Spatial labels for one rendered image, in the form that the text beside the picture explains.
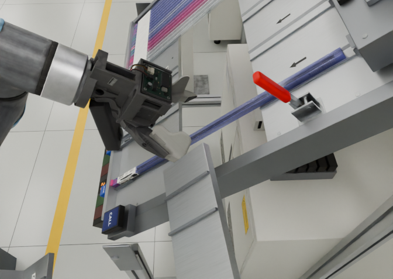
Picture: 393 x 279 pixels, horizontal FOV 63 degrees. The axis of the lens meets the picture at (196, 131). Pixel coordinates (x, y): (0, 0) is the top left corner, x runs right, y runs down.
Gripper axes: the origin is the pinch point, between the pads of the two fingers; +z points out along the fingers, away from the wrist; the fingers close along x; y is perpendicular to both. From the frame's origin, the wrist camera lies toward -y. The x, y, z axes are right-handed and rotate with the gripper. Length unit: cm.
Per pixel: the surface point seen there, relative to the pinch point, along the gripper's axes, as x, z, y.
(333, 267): -14, 48, -15
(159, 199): -8.8, -1.8, -9.8
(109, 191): -2.0, -6.3, -24.5
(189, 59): 94, 34, -55
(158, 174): -2.6, -1.1, -12.1
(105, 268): 1, 18, -96
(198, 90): 96, 51, -73
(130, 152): 6.9, -3.6, -21.8
